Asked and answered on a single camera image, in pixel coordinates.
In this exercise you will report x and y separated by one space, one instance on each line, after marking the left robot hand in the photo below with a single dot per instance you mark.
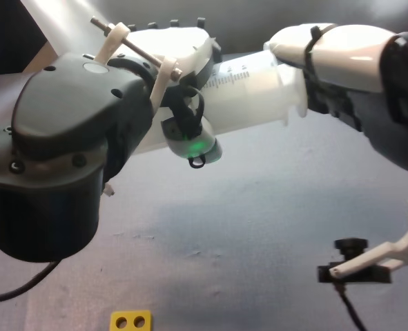
176 45

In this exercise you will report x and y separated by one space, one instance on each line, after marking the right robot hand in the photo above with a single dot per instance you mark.
341 51

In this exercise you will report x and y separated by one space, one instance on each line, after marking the large translucent white syringe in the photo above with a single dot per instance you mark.
245 93

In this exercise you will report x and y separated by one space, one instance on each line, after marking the grey table cloth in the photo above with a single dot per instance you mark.
224 224

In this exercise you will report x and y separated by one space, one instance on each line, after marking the yellow block with holes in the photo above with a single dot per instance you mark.
131 321

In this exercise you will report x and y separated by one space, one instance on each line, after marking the white camera bracket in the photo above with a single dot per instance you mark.
393 250

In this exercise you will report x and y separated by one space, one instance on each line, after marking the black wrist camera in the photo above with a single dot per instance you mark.
359 272

